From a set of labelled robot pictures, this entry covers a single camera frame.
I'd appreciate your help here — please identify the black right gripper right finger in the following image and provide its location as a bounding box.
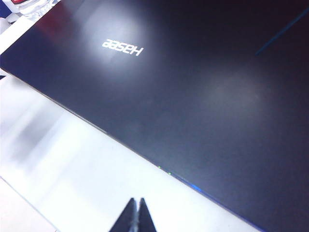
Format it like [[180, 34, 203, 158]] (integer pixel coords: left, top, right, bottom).
[[138, 197, 157, 232]]

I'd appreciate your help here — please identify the water bottle with red label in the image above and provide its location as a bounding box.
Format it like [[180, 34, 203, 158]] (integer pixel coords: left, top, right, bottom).
[[9, 0, 62, 24]]

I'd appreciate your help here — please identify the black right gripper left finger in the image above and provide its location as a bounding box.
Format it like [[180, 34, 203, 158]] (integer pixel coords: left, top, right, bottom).
[[108, 197, 140, 232]]

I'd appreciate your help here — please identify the black Hasee laptop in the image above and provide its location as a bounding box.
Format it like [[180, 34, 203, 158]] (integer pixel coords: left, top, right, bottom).
[[0, 0, 309, 232]]

